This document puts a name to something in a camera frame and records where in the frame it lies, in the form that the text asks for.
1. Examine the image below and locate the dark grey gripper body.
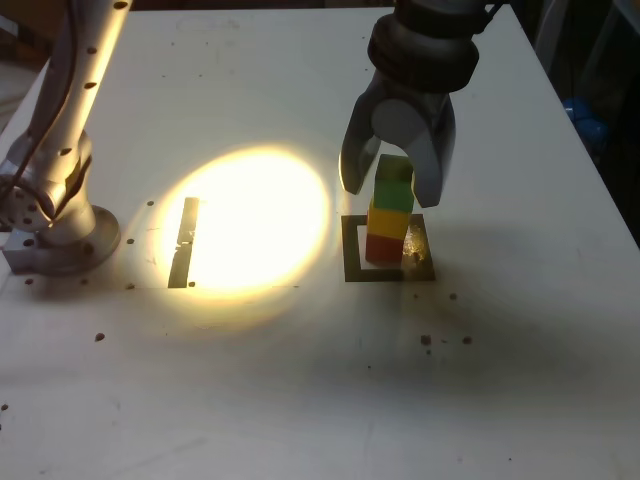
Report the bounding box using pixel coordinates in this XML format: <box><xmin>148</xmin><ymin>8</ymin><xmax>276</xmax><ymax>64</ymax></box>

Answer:
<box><xmin>358</xmin><ymin>73</ymin><xmax>455</xmax><ymax>130</ymax></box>

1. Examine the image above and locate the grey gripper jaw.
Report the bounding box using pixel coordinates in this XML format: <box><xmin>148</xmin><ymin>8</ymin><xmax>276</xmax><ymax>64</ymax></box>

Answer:
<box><xmin>371</xmin><ymin>96</ymin><xmax>458</xmax><ymax>209</ymax></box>
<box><xmin>338</xmin><ymin>98</ymin><xmax>384</xmax><ymax>197</ymax></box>

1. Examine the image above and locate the green cube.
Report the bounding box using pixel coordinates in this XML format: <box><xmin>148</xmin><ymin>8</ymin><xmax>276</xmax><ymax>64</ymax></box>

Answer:
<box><xmin>373</xmin><ymin>153</ymin><xmax>415</xmax><ymax>212</ymax></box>

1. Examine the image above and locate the yellow cube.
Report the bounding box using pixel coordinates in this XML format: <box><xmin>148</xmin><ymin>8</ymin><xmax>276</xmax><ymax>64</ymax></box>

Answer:
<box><xmin>367</xmin><ymin>204</ymin><xmax>407</xmax><ymax>239</ymax></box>

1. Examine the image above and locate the red cube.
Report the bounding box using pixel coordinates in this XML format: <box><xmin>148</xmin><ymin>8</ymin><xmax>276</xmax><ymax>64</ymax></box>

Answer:
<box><xmin>365</xmin><ymin>232</ymin><xmax>404</xmax><ymax>264</ymax></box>

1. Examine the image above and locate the black tape square outline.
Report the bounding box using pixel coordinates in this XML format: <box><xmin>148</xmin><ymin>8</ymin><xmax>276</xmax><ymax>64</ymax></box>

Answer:
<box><xmin>341</xmin><ymin>213</ymin><xmax>437</xmax><ymax>284</ymax></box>

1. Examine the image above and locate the blue plastic object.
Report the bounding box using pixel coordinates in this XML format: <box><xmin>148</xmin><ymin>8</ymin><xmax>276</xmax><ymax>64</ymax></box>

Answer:
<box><xmin>559</xmin><ymin>94</ymin><xmax>609</xmax><ymax>151</ymax></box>

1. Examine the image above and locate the black tape strip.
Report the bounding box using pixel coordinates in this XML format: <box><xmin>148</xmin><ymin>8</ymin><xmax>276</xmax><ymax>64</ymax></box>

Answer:
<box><xmin>167</xmin><ymin>196</ymin><xmax>201</xmax><ymax>290</ymax></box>

